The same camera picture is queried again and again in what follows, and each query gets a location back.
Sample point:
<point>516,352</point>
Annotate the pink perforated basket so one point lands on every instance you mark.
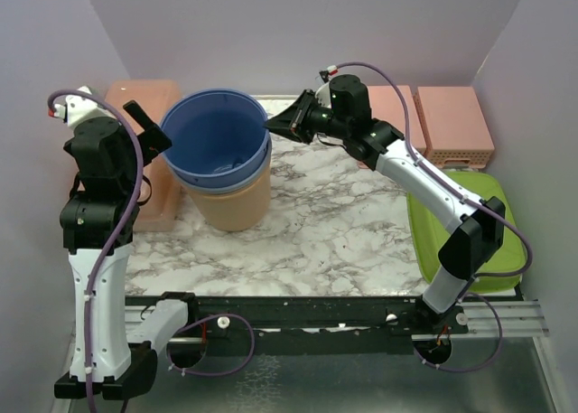
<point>406,115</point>
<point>454,128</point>

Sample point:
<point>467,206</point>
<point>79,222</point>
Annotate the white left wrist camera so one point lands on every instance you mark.
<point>76,110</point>

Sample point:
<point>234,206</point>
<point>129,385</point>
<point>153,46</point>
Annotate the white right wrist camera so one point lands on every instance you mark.
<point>322,94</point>

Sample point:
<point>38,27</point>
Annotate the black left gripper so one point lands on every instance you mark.
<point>153,140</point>

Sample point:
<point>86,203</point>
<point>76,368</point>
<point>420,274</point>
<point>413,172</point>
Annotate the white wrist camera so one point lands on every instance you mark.
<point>76,110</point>
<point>322,94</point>

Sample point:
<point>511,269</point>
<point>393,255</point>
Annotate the black metal base rail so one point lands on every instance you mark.
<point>346,325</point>

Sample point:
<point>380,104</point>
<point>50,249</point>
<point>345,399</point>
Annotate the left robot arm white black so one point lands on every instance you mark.
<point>111,148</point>

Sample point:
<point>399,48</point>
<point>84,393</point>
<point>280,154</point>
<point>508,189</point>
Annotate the orange plastic bucket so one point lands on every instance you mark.
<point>238,210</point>

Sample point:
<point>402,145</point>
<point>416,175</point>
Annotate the light blue plastic bucket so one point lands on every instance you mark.
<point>225,170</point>

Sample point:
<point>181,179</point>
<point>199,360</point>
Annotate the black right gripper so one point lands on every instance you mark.
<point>293,121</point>

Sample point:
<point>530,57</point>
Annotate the green plastic tray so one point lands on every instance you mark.
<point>429,235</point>

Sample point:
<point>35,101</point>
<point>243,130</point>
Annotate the translucent pink storage box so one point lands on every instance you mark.
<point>162,192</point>

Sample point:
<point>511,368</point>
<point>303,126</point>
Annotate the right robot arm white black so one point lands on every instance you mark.
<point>474,224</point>

